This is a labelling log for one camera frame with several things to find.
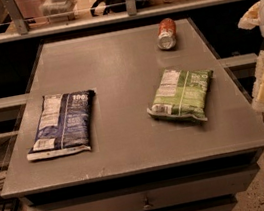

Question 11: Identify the red coke can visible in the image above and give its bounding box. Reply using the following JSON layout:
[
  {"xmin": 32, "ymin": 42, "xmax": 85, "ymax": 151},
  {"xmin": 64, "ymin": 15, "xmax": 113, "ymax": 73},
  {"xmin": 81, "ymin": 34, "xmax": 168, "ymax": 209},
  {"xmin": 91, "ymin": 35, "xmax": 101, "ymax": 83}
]
[{"xmin": 157, "ymin": 18, "xmax": 177, "ymax": 51}]

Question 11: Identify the green chip bag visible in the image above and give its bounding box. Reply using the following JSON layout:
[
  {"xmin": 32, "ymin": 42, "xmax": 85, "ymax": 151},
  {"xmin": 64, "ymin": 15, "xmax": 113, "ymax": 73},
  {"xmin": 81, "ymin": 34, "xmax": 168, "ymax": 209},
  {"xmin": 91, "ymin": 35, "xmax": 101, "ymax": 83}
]
[{"xmin": 147, "ymin": 69, "xmax": 214, "ymax": 122}]

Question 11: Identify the blue chip bag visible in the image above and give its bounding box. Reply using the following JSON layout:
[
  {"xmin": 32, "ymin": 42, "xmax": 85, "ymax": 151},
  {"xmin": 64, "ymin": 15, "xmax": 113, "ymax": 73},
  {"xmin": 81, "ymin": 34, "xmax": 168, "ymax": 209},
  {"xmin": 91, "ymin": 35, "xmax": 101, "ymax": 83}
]
[{"xmin": 27, "ymin": 89, "xmax": 95, "ymax": 161}]

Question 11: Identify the grey drawer cabinet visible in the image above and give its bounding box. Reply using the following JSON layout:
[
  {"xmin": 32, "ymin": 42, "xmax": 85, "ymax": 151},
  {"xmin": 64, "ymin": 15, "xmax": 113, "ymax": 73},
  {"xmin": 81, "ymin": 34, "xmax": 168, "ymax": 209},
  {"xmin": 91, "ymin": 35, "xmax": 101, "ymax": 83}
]
[{"xmin": 2, "ymin": 19, "xmax": 264, "ymax": 211}]

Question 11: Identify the upper drawer knob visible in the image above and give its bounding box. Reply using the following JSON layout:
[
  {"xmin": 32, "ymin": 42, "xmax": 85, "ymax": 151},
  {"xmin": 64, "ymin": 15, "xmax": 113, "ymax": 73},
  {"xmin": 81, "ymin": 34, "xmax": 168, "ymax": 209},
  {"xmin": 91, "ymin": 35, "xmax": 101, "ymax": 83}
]
[{"xmin": 143, "ymin": 198, "xmax": 153, "ymax": 211}]

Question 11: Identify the clear plastic container background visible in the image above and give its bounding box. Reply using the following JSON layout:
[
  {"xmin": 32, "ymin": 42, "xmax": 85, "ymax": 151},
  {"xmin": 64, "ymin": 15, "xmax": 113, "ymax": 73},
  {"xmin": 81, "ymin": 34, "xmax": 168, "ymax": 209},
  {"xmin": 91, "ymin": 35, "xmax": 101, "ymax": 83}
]
[{"xmin": 39, "ymin": 0, "xmax": 77, "ymax": 23}]

